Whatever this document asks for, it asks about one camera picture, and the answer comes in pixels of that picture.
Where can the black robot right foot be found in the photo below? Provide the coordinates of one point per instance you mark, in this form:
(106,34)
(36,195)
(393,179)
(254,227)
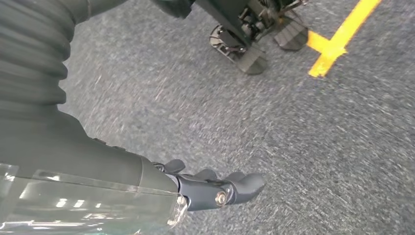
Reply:
(253,61)

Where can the black robot foot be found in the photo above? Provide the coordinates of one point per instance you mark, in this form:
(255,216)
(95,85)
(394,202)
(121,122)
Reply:
(253,61)
(291,35)

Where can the black robot right leg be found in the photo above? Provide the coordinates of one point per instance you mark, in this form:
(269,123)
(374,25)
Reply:
(227,16)

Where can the black robot left foot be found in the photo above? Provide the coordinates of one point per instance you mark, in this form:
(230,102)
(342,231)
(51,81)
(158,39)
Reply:
(291,35)

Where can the yellow floor tape mark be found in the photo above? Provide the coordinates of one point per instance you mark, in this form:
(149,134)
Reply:
(330,48)

